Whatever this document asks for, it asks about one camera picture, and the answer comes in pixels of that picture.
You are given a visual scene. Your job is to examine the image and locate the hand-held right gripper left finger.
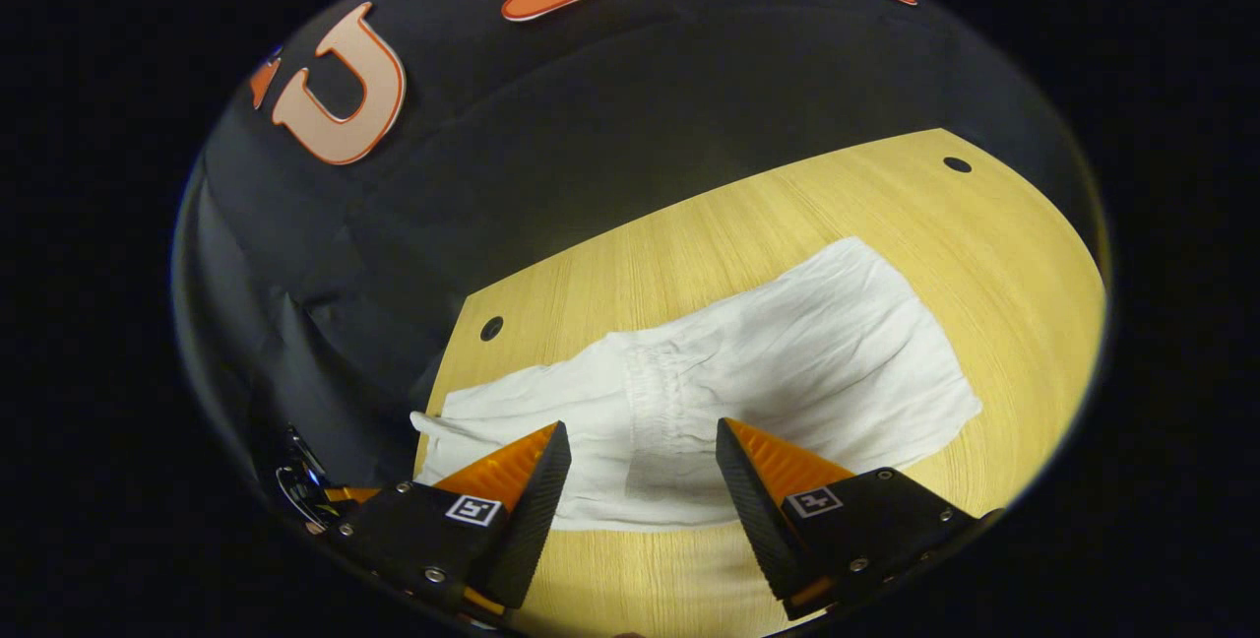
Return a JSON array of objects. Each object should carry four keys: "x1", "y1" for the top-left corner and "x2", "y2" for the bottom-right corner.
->
[{"x1": 315, "y1": 419, "x2": 573, "y2": 619}]

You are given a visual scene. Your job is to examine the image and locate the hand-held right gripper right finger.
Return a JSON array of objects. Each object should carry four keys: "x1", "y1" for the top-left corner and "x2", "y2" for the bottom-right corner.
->
[{"x1": 716, "y1": 416, "x2": 1005, "y2": 621}]

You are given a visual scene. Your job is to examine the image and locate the white jeans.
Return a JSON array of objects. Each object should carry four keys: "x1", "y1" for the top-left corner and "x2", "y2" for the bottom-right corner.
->
[{"x1": 410, "y1": 236, "x2": 983, "y2": 533}]

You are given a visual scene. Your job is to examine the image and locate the dark cable bundle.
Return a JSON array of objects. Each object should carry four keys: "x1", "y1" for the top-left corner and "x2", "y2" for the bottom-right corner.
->
[{"x1": 274, "y1": 424, "x2": 346, "y2": 533}]

